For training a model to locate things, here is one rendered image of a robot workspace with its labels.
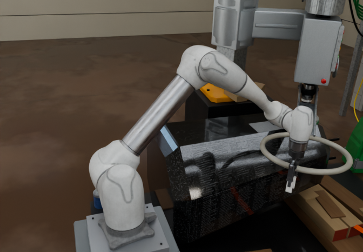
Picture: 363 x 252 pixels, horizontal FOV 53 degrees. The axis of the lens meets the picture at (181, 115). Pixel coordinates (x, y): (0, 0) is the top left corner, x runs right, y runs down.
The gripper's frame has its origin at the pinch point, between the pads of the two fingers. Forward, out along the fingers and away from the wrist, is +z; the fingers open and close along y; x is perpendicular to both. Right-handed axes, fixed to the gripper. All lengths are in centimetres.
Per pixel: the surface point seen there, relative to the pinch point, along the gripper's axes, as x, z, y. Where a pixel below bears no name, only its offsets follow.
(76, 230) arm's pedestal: 67, 6, -81
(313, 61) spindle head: 14, -49, 73
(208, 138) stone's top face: 60, -1, 22
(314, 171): -9.6, -10.5, 1.0
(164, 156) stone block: 77, 8, -1
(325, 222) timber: -14, 58, 66
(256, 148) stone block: 33, 6, 40
